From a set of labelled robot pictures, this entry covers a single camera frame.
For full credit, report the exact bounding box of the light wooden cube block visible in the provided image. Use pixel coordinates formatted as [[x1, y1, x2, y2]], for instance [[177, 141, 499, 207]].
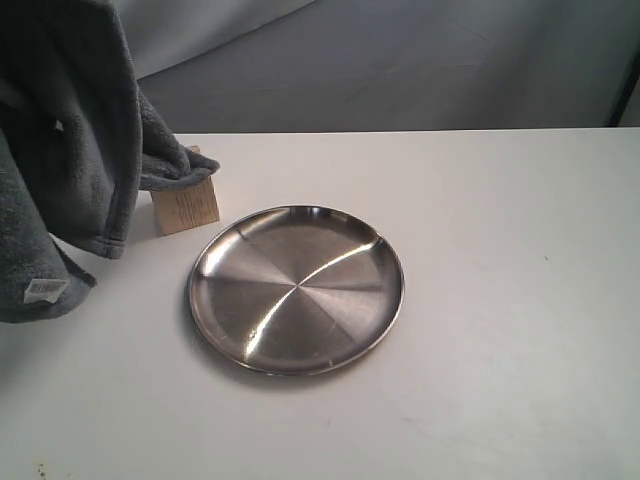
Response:
[[144, 143, 220, 235]]

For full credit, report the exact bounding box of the grey backdrop cloth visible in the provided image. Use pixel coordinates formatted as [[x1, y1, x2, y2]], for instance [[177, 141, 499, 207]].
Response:
[[116, 1, 639, 133]]

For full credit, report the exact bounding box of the grey fleece towel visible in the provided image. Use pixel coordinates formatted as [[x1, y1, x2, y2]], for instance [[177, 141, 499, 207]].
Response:
[[1, 1, 219, 324]]

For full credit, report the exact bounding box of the black backdrop stand pole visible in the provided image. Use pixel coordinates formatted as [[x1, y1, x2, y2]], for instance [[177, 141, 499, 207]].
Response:
[[605, 46, 640, 128]]

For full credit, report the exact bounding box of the round stainless steel plate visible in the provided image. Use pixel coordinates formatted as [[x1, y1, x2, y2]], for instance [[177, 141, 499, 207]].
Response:
[[185, 205, 405, 376]]

